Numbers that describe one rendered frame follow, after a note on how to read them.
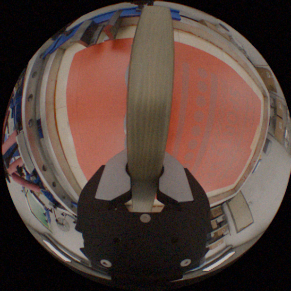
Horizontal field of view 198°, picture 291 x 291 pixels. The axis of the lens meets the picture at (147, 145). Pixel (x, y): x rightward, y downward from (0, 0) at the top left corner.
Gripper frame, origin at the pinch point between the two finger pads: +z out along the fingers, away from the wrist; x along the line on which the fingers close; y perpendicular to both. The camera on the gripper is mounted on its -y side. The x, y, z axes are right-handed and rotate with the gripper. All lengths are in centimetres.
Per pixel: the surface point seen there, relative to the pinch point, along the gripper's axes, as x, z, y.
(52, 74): -22.0, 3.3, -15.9
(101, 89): -7.9, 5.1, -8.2
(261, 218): 360, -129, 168
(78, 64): -14.2, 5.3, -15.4
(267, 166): 360, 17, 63
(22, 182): -71, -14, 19
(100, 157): -9.5, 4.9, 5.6
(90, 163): -12.8, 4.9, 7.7
